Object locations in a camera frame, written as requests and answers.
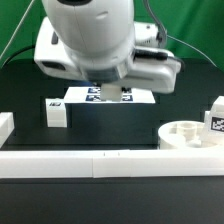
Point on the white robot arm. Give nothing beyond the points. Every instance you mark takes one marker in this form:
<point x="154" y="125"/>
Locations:
<point x="118" y="11"/>

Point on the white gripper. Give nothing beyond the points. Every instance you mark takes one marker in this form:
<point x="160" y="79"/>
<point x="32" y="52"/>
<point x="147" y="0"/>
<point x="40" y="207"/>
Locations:
<point x="107" y="53"/>

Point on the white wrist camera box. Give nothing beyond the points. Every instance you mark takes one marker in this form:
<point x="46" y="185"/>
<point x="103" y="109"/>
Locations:
<point x="52" y="59"/>

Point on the white round stool seat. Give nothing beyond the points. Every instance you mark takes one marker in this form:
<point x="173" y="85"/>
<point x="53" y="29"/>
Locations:
<point x="180" y="135"/>

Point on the white sheet with tags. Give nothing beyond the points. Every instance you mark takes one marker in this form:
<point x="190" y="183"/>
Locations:
<point x="92" y="95"/>

